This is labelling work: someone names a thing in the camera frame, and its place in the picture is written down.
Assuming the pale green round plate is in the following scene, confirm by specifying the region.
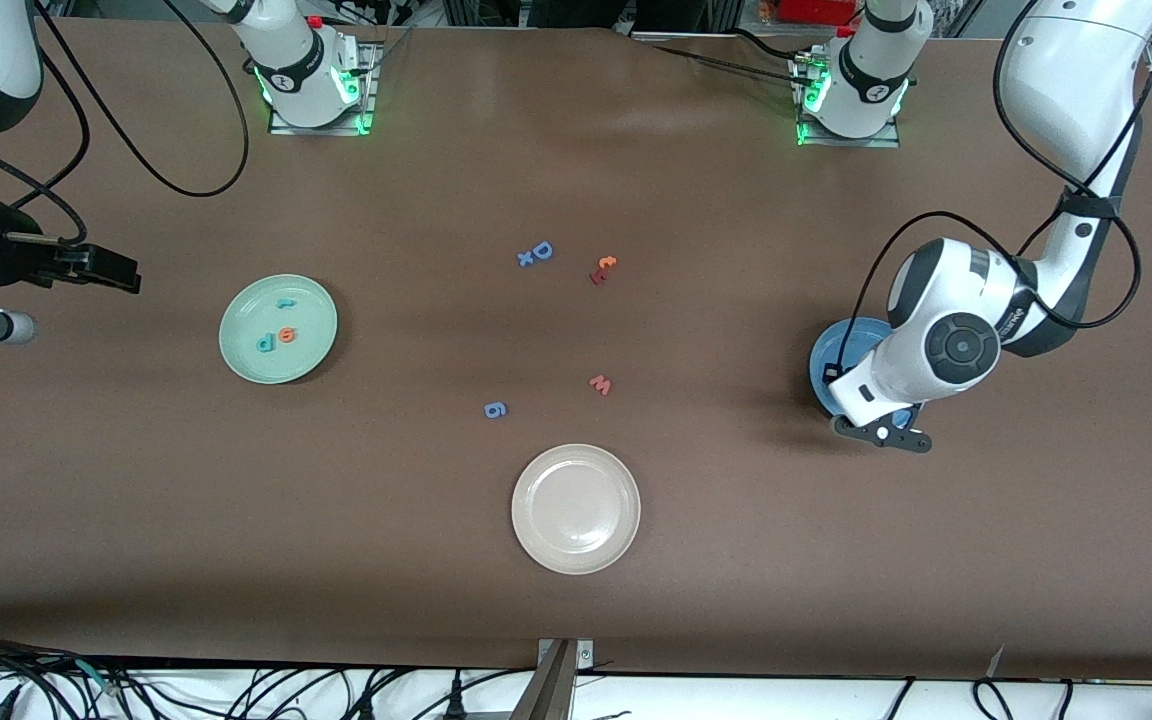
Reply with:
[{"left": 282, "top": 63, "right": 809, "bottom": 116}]
[{"left": 218, "top": 274, "right": 339, "bottom": 386}]

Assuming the beige round plate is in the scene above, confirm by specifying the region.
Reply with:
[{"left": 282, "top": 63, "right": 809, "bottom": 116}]
[{"left": 511, "top": 443, "right": 642, "bottom": 576}]

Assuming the blue round plate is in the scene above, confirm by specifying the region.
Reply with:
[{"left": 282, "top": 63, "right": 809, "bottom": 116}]
[{"left": 808, "top": 317, "right": 927, "bottom": 431}]

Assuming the red box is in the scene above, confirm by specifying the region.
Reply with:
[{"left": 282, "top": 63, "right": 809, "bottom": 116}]
[{"left": 774, "top": 0, "right": 862, "bottom": 26}]

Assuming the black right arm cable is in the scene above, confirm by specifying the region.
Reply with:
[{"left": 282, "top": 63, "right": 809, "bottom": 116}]
[{"left": 0, "top": 0, "right": 250, "bottom": 246}]

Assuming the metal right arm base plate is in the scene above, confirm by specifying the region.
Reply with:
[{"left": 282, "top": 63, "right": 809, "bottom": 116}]
[{"left": 268, "top": 40, "right": 379, "bottom": 136}]

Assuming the metal table edge bracket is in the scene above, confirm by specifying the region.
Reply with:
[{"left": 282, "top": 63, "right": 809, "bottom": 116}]
[{"left": 511, "top": 638, "right": 597, "bottom": 720}]

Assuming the black cable on table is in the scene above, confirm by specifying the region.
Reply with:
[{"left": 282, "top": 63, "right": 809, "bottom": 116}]
[{"left": 651, "top": 28, "right": 817, "bottom": 86}]

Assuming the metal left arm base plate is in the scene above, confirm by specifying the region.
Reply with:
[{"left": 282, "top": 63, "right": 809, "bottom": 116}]
[{"left": 794, "top": 50, "right": 902, "bottom": 149}]

